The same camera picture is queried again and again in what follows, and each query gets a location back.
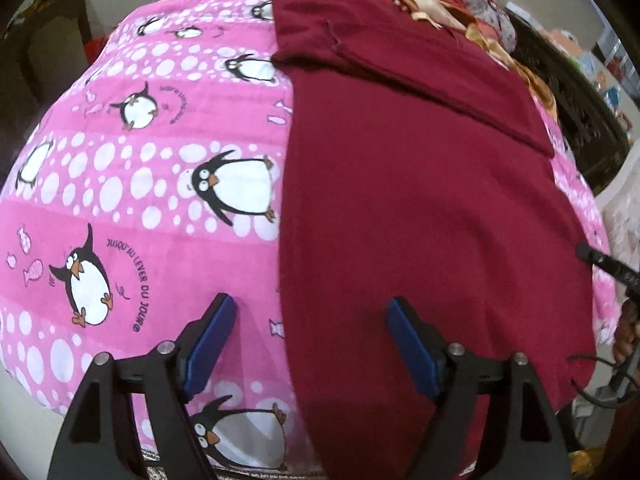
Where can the person's right hand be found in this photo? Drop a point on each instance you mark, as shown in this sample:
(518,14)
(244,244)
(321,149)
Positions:
(625,332)

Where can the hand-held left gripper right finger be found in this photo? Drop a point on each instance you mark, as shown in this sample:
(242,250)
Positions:
(417,350)

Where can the black woven basket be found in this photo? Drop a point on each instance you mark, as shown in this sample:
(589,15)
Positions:
(570,105)

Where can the dark wooden table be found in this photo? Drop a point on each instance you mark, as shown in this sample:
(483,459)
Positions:
(40,30)

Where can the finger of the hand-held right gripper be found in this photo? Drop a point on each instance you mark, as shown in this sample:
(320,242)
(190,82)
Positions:
(605,262)

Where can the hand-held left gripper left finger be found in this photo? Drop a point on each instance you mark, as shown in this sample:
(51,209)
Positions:
(207,345)

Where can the maroon sweatshirt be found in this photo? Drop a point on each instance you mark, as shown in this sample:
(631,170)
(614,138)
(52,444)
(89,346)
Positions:
(415,185)

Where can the pink penguin blanket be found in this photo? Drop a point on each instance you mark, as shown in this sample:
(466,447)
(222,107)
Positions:
(125,160)

